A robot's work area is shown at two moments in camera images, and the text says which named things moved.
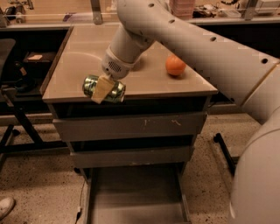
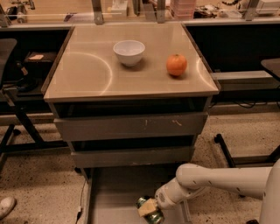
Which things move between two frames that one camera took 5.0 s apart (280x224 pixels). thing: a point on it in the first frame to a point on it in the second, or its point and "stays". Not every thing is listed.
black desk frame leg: [38, 145] stays
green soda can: [116, 94] to [156, 217]
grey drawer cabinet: [133, 151] stays
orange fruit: [174, 66] stays
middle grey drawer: [134, 157] stays
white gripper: [115, 67] to [164, 199]
